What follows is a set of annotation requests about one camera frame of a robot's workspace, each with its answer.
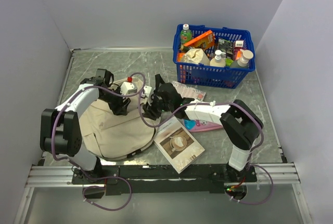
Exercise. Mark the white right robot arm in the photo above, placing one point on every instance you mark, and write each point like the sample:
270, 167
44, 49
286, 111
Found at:
243, 127

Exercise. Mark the beige canvas backpack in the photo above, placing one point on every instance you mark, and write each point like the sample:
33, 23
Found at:
114, 137

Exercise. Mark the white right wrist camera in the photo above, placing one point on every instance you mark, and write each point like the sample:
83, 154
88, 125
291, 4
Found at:
147, 94

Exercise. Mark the aluminium frame rail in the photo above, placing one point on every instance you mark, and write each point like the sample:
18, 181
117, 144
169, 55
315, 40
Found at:
62, 176

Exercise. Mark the blue plastic basket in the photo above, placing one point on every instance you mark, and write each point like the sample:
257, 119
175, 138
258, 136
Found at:
206, 75

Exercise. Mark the cream pump bottle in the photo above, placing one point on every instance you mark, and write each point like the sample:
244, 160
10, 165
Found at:
219, 59

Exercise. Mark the coffee cover book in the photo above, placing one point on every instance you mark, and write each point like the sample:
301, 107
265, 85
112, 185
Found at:
178, 146

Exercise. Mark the pink blue pencil case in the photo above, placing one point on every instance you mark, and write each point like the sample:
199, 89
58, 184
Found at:
196, 126

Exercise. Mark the dark snack packet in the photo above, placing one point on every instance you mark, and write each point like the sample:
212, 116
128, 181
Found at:
226, 47

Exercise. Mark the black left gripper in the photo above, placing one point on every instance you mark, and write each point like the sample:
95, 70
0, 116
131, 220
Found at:
119, 107

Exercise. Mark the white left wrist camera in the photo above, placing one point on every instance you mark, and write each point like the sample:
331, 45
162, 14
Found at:
128, 87

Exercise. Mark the grey pump bottle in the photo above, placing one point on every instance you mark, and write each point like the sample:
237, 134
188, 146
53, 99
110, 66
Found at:
242, 59

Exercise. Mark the orange snack box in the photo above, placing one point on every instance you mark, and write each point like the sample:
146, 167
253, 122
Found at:
204, 41

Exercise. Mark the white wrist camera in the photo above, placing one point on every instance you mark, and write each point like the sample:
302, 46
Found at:
147, 94
128, 87

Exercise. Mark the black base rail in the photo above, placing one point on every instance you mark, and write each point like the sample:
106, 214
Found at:
212, 178

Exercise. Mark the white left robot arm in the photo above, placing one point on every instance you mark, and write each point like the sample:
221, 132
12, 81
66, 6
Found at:
60, 133

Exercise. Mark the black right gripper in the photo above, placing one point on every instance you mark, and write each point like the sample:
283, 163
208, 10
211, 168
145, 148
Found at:
149, 109

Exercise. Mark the green tea bottle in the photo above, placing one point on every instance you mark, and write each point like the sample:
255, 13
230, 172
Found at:
186, 34

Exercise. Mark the beige crumpled paper bag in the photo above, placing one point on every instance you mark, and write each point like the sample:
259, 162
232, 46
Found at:
195, 56

